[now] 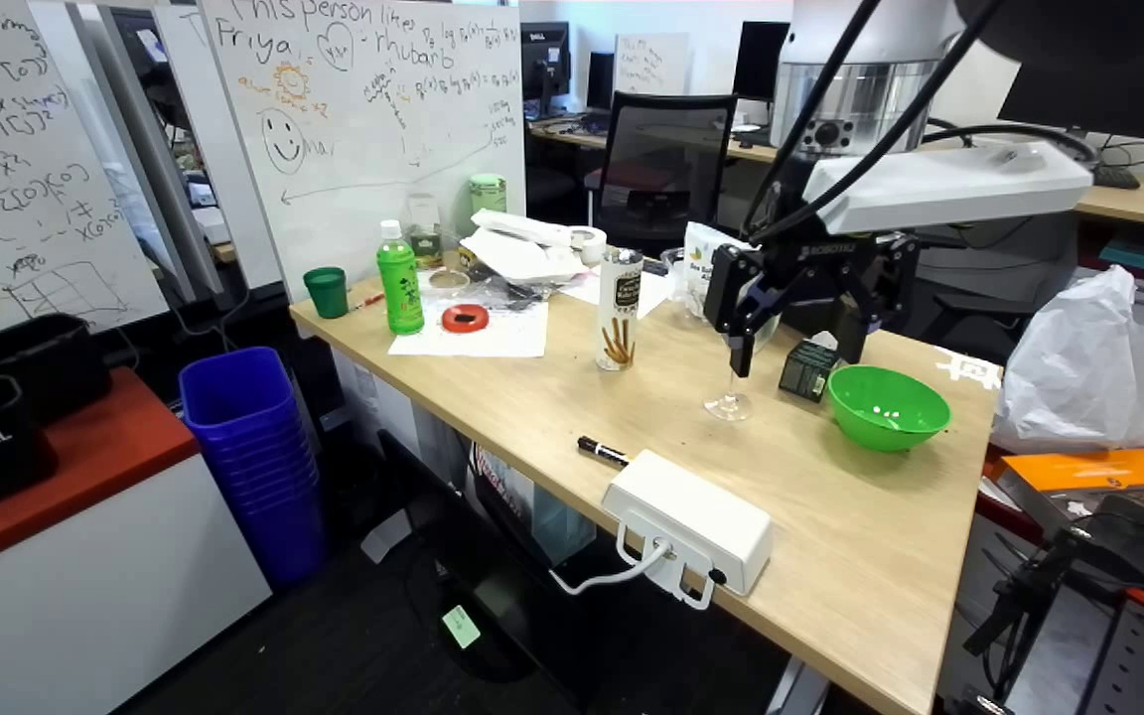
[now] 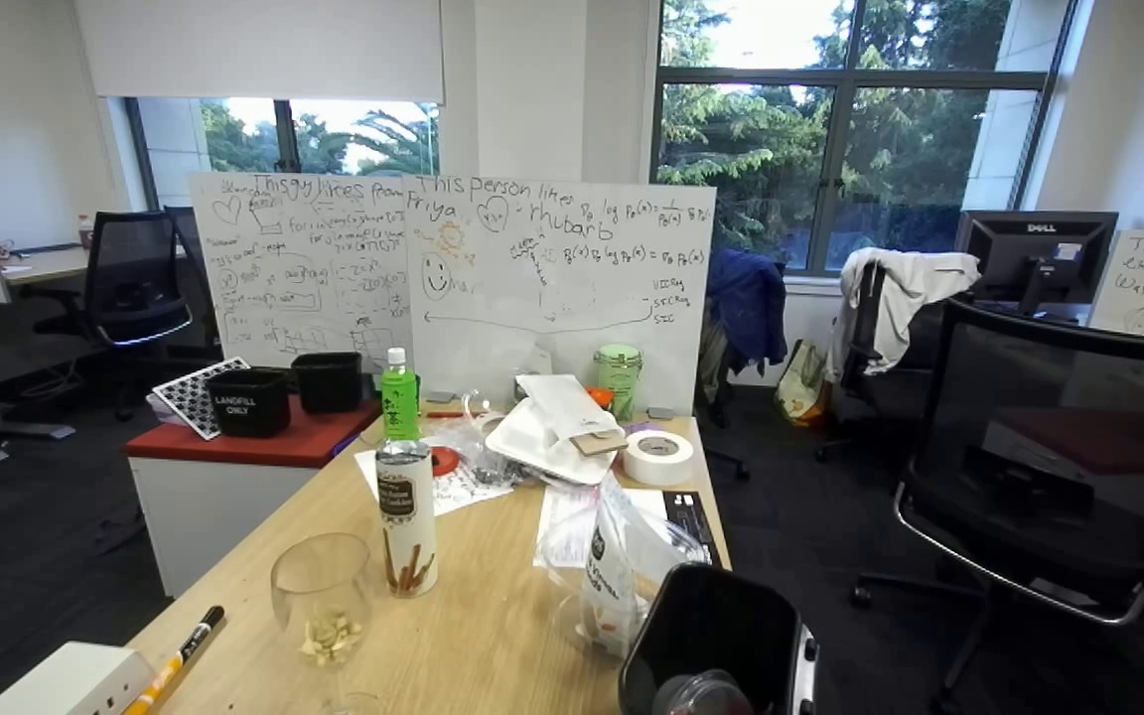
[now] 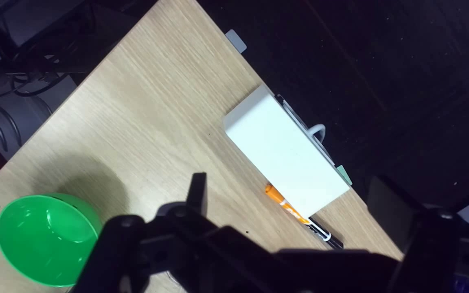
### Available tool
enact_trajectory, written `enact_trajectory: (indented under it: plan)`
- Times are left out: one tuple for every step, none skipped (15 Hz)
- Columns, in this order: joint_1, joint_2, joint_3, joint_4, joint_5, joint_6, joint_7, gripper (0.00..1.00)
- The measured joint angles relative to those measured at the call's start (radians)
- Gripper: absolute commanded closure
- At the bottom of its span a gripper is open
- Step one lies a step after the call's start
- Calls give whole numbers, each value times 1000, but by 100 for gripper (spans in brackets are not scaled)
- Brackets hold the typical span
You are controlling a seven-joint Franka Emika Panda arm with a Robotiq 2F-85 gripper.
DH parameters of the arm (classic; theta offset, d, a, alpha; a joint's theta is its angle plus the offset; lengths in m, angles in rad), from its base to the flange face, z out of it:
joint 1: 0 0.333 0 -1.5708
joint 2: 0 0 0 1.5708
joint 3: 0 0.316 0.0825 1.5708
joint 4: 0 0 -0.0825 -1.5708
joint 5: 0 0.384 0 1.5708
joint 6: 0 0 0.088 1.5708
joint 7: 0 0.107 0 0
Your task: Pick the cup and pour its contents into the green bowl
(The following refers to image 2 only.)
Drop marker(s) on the clear glass cup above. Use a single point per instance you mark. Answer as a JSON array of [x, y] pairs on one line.
[[318, 582]]

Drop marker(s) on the light green container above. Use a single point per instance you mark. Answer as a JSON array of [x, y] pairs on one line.
[[617, 378]]

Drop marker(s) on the white papers pile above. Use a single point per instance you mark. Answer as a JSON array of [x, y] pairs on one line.
[[544, 432]]

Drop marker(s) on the whiteboard with sun drawing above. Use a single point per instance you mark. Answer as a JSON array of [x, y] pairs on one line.
[[559, 281]]

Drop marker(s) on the small brown card box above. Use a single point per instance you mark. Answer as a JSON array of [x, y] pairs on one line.
[[598, 443]]

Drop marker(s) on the white tape roll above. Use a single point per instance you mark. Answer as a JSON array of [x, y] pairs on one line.
[[637, 465]]

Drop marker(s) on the clear plastic zip bag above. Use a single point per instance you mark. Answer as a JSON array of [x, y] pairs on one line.
[[565, 524]]

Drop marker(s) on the white paper sheet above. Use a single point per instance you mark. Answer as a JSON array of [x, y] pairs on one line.
[[466, 492]]

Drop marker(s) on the green plastic bottle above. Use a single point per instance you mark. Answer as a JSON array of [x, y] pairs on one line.
[[398, 403]]

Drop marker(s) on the blue jacket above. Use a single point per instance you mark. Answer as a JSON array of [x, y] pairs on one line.
[[748, 304]]

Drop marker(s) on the crumpled clear plastic bag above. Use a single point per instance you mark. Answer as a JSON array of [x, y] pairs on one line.
[[617, 557]]

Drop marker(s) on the tall clear canister black label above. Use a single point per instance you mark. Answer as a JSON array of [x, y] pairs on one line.
[[408, 518]]

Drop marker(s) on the yellow bag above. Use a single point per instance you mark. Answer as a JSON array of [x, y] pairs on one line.
[[802, 385]]

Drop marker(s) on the black chair under white cloth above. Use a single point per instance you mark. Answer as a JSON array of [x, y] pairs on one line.
[[863, 346]]

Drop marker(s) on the whiteboard with dense writing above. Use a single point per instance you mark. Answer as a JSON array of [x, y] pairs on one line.
[[296, 264]]

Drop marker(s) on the black landfill bin with trash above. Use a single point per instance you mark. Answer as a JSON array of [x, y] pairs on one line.
[[715, 622]]

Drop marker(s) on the white cloth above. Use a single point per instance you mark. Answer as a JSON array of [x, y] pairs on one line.
[[911, 283]]

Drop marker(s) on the white perforated tray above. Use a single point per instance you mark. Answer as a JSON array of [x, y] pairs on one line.
[[180, 401]]

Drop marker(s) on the white roller blind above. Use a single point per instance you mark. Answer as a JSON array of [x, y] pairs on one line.
[[254, 46]]

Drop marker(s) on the black office chair silver trim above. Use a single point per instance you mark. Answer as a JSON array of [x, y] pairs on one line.
[[136, 273]]

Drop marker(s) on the small black Dell monitor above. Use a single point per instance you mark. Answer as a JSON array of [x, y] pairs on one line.
[[1035, 252]]

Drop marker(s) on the black yellow marker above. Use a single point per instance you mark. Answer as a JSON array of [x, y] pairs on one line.
[[187, 648]]

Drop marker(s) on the black mesh office chair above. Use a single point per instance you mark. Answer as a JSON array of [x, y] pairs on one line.
[[1051, 451]]

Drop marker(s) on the white power box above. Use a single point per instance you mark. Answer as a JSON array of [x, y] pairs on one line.
[[67, 676]]

